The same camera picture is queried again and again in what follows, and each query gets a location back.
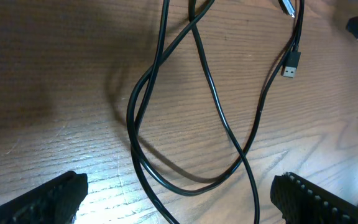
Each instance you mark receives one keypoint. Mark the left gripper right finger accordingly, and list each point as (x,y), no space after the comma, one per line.
(301,202)

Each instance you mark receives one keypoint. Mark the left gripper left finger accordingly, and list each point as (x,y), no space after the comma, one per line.
(56,201)

